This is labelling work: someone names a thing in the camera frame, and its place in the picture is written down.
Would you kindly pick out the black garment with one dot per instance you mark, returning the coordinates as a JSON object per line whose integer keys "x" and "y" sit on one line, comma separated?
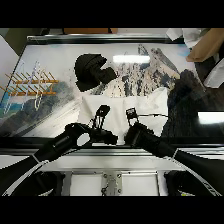
{"x": 90, "y": 71}

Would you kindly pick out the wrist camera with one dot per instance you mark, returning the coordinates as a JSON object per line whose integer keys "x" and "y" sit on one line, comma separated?
{"x": 102, "y": 110}
{"x": 131, "y": 113}

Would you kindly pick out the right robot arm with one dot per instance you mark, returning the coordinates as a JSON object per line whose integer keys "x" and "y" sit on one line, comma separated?
{"x": 186, "y": 160}

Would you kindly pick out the brown and white rack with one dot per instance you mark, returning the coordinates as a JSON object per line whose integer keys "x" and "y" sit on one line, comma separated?
{"x": 33, "y": 81}

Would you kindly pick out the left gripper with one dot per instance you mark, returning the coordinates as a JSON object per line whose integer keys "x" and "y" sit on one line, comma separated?
{"x": 105, "y": 136}

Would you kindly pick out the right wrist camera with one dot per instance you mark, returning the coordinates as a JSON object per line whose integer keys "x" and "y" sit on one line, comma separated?
{"x": 131, "y": 113}

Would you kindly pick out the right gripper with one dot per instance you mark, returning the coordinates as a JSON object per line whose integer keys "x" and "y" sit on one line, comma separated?
{"x": 136, "y": 135}

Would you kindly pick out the white shirt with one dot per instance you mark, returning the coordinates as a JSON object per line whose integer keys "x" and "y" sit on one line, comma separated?
{"x": 113, "y": 110}

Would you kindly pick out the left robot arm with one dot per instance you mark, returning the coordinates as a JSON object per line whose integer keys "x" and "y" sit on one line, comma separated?
{"x": 56, "y": 145}

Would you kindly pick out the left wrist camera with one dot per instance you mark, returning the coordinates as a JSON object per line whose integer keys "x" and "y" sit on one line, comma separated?
{"x": 102, "y": 110}

